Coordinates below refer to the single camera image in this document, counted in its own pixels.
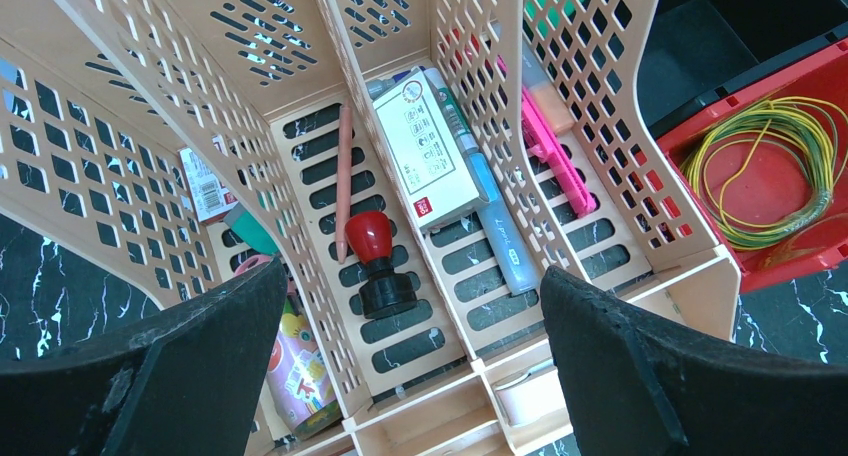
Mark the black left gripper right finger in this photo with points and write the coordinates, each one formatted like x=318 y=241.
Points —
x=637 y=383

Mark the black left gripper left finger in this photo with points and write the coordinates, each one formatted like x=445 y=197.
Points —
x=185 y=381

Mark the pink glue bottle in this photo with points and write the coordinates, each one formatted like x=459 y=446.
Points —
x=298 y=378

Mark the teal green object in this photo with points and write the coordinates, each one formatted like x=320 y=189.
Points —
x=250 y=231

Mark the light blue marker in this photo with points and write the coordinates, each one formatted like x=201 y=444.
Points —
x=509 y=249

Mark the small barcode box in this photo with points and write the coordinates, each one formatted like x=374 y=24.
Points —
x=212 y=200

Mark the red and black stamp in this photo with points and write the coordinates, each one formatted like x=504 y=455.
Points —
x=386 y=292

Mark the red storage bin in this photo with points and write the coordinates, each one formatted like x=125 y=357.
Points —
x=767 y=166

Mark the white cardboard box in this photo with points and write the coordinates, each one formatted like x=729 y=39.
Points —
x=431 y=168

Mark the orange eraser block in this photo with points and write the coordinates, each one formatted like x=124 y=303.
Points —
x=550 y=102

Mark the beige plastic file organizer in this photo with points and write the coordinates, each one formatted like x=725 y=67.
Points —
x=99 y=96

